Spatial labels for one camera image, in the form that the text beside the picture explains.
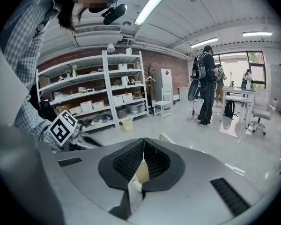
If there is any person's plaid shirt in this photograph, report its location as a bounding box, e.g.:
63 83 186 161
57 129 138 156
0 0 75 152

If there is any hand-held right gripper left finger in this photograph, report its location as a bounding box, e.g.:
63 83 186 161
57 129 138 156
39 137 145 225

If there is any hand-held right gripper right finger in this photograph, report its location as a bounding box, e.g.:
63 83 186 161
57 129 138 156
127 137 270 225

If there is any black backpack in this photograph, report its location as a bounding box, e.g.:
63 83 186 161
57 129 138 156
224 99 236 119

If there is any white metal shelving unit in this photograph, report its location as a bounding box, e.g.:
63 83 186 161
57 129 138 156
36 52 113 135
102 50 150 128

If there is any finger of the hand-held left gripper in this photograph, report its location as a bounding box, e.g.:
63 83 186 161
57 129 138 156
78 135 105 149

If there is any window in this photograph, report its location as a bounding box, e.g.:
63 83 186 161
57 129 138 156
213 52 265 89

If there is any white air conditioner unit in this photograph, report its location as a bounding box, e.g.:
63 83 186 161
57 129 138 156
73 24 123 48

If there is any white office chair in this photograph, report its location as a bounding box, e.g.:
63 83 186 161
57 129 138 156
247 96 276 135

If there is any wooden coat rack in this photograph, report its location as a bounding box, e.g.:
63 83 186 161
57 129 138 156
144 63 156 114

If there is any white work table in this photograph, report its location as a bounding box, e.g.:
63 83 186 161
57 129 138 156
220 87 256 123

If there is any yellow waste basket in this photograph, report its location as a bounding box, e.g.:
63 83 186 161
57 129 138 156
121 117 133 131

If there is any black head-worn camera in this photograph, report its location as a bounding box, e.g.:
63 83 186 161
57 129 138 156
102 3 128 25

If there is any ceiling tube light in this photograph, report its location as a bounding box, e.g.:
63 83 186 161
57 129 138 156
133 0 177 25
190 37 219 48
243 31 273 37

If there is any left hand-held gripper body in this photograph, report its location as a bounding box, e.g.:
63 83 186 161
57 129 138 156
48 110 85 147

